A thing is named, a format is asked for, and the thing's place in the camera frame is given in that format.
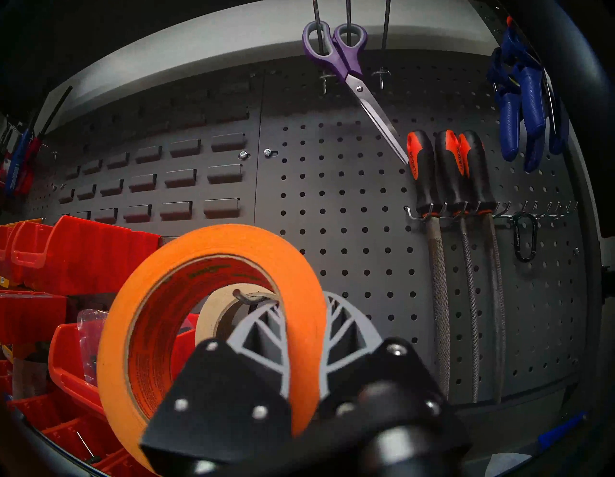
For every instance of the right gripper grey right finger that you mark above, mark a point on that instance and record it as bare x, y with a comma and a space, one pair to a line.
350, 336

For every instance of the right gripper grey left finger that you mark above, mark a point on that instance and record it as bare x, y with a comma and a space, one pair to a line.
216, 399

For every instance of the beige masking tape roll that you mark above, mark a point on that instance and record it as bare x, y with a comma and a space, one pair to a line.
211, 312

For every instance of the orange tape roll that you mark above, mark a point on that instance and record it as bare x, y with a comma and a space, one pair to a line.
216, 240

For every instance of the silver pegboard hook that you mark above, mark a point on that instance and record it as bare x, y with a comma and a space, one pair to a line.
245, 300

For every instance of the clear bag of black parts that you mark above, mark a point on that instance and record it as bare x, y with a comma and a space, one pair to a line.
91, 336

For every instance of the red plastic parts bin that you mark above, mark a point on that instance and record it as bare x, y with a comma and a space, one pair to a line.
72, 437
29, 312
6, 250
38, 408
96, 259
67, 365

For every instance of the black carabiner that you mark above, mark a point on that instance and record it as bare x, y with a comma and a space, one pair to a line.
514, 240

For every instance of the metal tool holder rack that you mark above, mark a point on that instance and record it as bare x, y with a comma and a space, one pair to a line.
502, 215

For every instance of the blue plastic bin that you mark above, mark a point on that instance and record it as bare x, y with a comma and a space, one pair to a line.
557, 430

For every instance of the blue spring clamp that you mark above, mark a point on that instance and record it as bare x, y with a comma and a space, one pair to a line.
533, 106

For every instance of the blue stick lighter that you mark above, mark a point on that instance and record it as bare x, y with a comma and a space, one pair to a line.
17, 163

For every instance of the red stick lighter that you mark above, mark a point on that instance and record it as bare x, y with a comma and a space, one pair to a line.
31, 149

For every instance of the long silver peg hook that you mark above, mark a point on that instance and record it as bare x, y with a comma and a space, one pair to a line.
315, 14
348, 12
386, 19

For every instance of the black overhead shelf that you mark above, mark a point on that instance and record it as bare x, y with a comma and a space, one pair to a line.
144, 24

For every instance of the grey pegboard wall panel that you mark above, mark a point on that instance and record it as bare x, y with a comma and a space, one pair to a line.
336, 192

